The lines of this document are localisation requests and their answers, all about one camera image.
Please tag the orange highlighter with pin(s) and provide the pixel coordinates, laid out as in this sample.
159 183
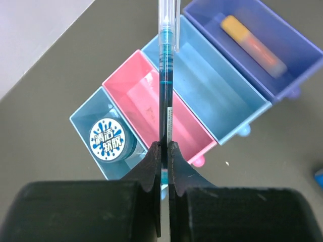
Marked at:
253 46

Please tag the blue slime jar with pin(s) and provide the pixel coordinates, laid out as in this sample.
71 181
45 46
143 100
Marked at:
111 140

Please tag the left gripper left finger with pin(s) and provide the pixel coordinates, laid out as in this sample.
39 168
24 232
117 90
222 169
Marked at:
127 209

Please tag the dark blue pen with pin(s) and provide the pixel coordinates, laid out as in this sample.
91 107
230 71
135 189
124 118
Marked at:
168 43

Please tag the pink drawer box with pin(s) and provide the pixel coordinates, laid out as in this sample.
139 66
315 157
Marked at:
134 88

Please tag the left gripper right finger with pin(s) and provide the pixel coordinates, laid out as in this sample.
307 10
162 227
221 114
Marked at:
201 211

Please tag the purple drawer box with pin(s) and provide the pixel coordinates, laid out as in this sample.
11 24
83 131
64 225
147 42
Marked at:
301 56

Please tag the grey blue glue stick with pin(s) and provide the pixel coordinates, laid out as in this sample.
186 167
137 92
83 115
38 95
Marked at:
318 176

